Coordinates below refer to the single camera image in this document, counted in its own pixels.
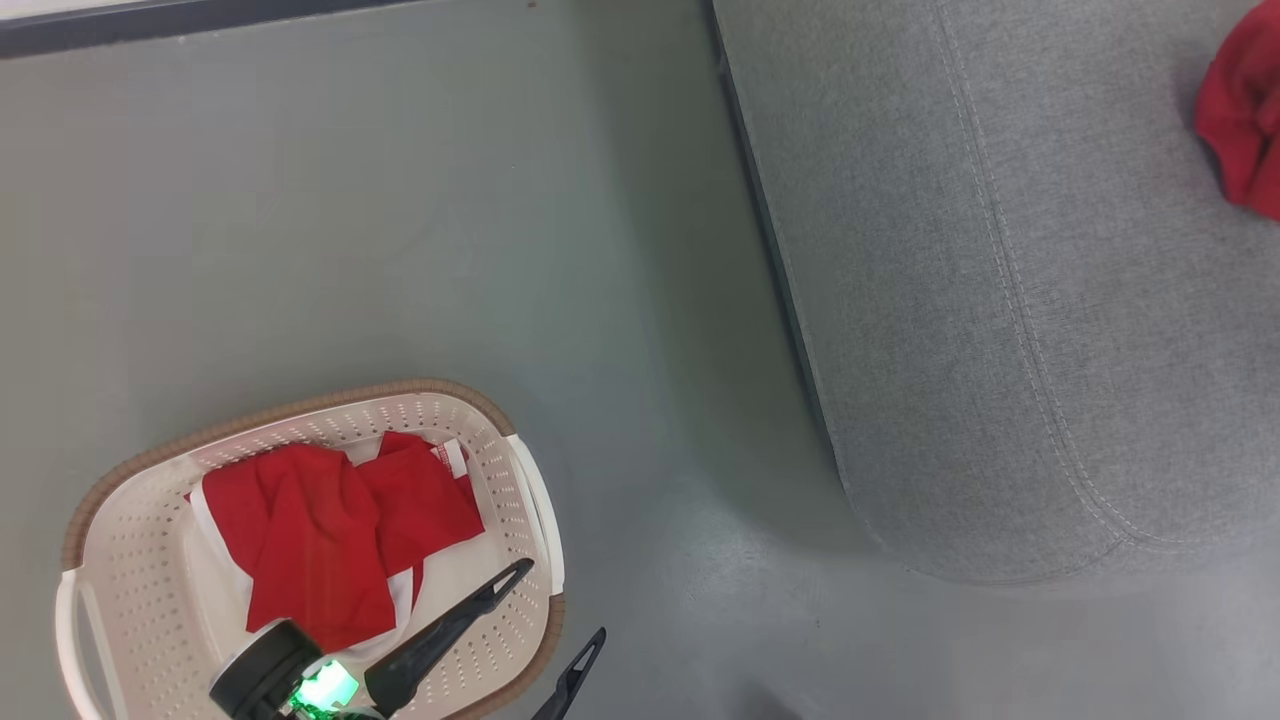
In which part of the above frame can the cream perforated laundry basket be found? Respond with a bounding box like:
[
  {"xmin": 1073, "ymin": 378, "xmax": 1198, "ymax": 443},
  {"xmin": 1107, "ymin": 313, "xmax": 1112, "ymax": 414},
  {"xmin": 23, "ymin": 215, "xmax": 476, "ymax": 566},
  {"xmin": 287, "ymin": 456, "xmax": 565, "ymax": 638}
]
[{"xmin": 55, "ymin": 378, "xmax": 568, "ymax": 720}]

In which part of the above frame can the grey fabric sofa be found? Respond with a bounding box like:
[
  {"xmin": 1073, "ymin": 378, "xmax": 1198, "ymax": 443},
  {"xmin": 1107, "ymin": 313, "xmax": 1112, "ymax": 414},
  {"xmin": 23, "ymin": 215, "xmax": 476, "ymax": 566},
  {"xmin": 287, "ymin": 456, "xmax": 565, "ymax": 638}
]
[{"xmin": 712, "ymin": 0, "xmax": 1280, "ymax": 587}]

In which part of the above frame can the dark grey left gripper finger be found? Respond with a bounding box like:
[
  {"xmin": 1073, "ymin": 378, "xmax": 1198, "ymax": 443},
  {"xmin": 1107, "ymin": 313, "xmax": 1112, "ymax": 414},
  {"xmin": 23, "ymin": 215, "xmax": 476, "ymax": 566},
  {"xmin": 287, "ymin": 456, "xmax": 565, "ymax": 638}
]
[
  {"xmin": 365, "ymin": 559, "xmax": 535, "ymax": 717},
  {"xmin": 530, "ymin": 627, "xmax": 608, "ymax": 720}
]

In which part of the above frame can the dark grey baseboard strip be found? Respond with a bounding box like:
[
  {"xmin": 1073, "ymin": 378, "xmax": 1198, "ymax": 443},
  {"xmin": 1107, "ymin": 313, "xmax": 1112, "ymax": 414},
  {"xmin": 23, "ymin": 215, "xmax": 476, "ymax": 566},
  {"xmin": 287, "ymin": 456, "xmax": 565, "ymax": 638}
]
[{"xmin": 0, "ymin": 0, "xmax": 421, "ymax": 59}]

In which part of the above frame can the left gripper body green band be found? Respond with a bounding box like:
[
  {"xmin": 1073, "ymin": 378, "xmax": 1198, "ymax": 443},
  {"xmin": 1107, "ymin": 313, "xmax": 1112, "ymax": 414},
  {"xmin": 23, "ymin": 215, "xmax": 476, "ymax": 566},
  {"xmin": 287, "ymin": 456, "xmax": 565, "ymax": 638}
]
[{"xmin": 280, "ymin": 658, "xmax": 387, "ymax": 720}]

